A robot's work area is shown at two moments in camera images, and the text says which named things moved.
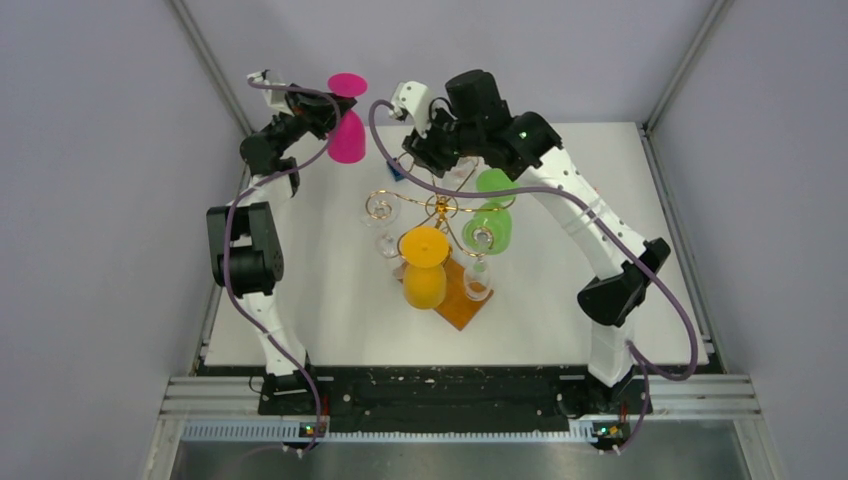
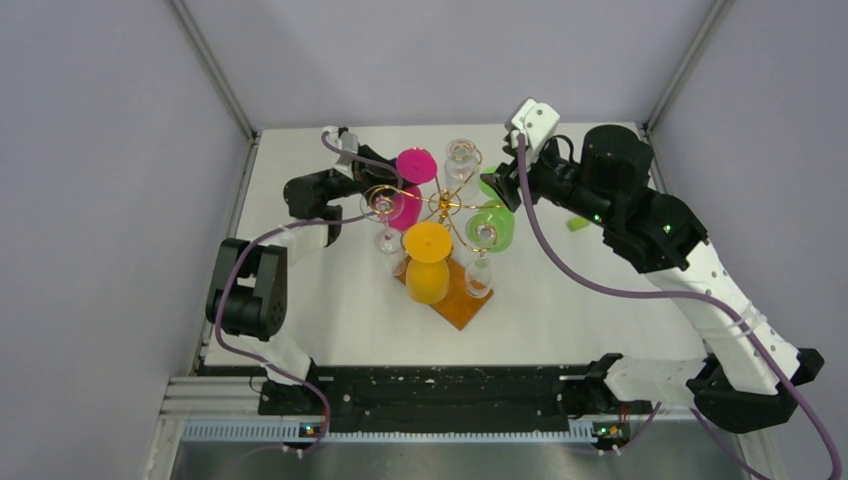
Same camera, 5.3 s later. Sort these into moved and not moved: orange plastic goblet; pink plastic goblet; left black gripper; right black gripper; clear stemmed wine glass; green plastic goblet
Moved: right black gripper; pink plastic goblet; left black gripper
Not moved: clear stemmed wine glass; green plastic goblet; orange plastic goblet
